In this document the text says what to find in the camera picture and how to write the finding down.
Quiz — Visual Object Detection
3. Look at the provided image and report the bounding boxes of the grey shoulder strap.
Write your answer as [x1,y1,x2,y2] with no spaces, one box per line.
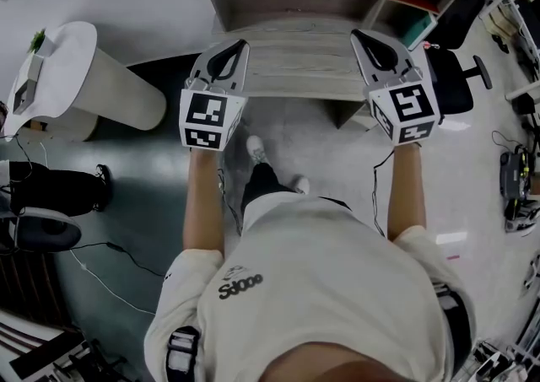
[165,326,203,378]
[431,280,473,368]

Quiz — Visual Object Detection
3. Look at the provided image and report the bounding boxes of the person's left shoe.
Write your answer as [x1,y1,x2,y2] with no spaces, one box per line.
[245,134,270,167]

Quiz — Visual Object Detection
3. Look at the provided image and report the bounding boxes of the person's left forearm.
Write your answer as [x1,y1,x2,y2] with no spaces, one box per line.
[181,147,226,256]

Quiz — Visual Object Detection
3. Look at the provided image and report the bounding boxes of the black office chair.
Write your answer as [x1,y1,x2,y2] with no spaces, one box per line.
[423,44,494,119]

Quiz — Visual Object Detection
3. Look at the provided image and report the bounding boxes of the small grey box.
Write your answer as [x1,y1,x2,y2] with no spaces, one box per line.
[11,52,44,116]

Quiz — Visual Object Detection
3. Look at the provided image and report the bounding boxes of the person's right shoe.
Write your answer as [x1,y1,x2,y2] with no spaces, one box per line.
[292,175,312,196]

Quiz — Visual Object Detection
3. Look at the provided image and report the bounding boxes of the black floor cable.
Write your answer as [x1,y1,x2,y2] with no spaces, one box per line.
[68,239,166,279]

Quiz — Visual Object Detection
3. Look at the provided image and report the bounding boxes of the grey padded seat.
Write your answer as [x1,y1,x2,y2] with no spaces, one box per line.
[0,207,84,254]

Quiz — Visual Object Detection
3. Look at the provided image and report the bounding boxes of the person's shoe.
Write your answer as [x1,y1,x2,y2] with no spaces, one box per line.
[94,163,114,205]
[292,175,312,196]
[245,134,270,167]

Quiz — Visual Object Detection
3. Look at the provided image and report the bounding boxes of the grey mobile robot base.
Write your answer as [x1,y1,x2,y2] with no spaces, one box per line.
[499,147,540,234]

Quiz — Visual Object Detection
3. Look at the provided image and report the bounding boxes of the white floor cable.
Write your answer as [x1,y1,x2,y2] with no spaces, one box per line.
[68,247,158,317]

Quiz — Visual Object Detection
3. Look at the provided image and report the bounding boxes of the teal box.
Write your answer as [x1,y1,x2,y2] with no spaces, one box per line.
[397,12,440,52]

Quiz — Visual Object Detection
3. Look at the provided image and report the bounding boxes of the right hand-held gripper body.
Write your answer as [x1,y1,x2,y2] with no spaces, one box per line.
[362,69,442,146]

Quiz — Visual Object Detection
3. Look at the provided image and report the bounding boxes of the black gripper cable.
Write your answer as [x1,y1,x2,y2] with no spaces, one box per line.
[216,167,244,238]
[370,148,397,239]

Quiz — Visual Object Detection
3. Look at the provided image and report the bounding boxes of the small potted plant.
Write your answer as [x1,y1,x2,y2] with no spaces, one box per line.
[28,27,57,56]

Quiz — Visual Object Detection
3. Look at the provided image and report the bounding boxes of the grey wooden shelf desk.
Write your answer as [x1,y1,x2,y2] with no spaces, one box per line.
[205,0,428,132]

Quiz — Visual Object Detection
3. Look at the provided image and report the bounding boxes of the person's black trouser leg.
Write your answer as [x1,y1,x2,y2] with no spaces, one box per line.
[239,162,297,213]

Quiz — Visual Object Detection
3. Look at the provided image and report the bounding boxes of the person's white t-shirt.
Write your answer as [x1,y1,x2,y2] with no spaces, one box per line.
[143,193,478,382]

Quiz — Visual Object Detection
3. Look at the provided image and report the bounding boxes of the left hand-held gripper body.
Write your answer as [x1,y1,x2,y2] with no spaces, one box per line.
[179,78,248,150]

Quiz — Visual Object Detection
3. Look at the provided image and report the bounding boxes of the person's right forearm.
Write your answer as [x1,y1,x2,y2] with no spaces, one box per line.
[385,143,429,243]

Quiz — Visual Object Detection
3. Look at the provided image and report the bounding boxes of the white round pedestal table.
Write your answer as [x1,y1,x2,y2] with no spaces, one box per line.
[1,20,168,144]

